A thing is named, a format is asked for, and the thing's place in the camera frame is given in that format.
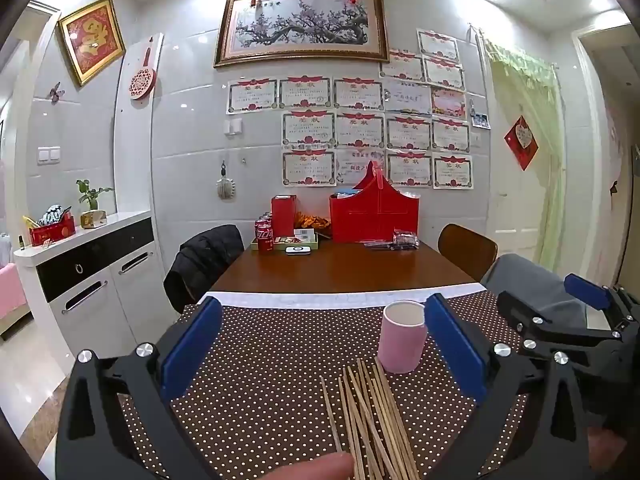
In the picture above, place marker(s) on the framed red gold picture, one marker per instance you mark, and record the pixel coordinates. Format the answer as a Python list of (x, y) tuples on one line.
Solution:
[(92, 40)]

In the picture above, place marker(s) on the white door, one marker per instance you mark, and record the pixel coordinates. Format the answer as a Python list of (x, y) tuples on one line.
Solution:
[(510, 200)]

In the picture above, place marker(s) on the small white box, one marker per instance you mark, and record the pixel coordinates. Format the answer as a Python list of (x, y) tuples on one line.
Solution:
[(304, 233)]

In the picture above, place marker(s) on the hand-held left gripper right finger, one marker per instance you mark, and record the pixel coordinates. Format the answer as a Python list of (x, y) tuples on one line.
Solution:
[(457, 350)]

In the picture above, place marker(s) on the pile of wooden chopsticks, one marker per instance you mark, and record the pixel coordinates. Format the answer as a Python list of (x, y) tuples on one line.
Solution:
[(372, 425)]

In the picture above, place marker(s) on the white flat device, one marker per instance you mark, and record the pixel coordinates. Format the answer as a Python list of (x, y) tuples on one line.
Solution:
[(301, 249)]

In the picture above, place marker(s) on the black jacket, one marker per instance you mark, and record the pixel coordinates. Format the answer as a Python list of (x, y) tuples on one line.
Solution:
[(205, 260)]

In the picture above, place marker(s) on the clear plastic bag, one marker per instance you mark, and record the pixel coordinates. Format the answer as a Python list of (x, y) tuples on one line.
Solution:
[(402, 239)]

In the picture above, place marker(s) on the green curtain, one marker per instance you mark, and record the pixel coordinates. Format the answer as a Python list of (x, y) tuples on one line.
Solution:
[(542, 110)]

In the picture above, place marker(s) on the butterfly wall decoration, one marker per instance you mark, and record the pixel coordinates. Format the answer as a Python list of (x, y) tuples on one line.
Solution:
[(55, 93)]

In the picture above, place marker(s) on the orange snack packets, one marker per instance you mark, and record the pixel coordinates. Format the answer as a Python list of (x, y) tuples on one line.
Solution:
[(312, 221)]

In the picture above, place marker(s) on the pink cloth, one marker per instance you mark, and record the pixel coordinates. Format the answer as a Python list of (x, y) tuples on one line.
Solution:
[(10, 290)]

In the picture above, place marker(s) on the single wooden chopstick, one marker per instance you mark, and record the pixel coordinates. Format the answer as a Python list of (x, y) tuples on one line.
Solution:
[(331, 415)]

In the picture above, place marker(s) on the brown wooden chair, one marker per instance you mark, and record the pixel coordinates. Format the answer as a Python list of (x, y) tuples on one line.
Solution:
[(465, 250)]

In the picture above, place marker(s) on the white wall switch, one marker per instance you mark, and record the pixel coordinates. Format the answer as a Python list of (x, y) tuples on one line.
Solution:
[(233, 126)]

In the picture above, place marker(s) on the hanging silver ornament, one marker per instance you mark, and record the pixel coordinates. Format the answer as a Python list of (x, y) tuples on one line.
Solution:
[(224, 189)]

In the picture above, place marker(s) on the red soda can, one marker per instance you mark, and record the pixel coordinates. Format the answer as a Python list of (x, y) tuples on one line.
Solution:
[(263, 237), (262, 219)]

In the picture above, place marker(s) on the wall of award certificates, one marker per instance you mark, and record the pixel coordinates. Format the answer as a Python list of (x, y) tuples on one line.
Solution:
[(360, 130)]

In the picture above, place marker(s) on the red diamond door ornament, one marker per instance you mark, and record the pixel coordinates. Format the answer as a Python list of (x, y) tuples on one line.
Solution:
[(521, 141)]

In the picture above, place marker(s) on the person's left hand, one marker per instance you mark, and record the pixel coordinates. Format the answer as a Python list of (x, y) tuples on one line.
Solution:
[(310, 467)]

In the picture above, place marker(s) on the green tray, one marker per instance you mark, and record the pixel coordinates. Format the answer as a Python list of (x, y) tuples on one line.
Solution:
[(276, 249)]

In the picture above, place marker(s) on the tall red box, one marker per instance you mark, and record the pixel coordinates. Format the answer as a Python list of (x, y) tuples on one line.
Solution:
[(284, 215)]

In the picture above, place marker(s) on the double light switch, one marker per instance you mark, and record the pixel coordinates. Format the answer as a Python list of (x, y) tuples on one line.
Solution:
[(48, 154)]

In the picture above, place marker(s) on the framed plum blossom painting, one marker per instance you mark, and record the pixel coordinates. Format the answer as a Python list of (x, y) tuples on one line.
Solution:
[(300, 25)]

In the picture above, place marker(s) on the small potted plant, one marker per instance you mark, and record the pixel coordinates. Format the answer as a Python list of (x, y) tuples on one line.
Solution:
[(92, 217)]

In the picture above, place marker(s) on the brown polka dot tablecloth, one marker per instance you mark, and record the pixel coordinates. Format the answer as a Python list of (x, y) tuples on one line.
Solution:
[(270, 360)]

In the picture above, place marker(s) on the red tray with items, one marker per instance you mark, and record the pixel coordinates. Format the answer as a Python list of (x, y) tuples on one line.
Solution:
[(52, 234)]

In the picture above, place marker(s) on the red round fan ornament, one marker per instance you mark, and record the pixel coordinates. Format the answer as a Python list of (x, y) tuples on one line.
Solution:
[(142, 80)]

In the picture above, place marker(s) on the white sideboard cabinet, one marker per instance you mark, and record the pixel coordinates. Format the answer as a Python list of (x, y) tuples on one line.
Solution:
[(100, 285)]

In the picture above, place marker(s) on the black white patterned pouch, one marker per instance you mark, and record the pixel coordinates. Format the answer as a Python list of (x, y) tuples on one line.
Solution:
[(55, 214)]

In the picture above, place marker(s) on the grey cloth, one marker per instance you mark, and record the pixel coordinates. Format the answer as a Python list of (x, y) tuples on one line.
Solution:
[(530, 280)]

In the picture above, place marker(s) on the pink cup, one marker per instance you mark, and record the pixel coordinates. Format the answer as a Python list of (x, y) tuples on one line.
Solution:
[(400, 345)]

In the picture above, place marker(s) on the small wall photo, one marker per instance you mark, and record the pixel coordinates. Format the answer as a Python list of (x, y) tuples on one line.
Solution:
[(481, 120)]

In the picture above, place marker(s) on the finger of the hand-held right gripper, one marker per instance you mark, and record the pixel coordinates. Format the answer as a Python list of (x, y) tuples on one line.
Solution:
[(530, 312), (587, 292)]

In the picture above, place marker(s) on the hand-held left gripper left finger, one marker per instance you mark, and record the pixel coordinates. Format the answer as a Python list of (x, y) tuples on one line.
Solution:
[(192, 350)]

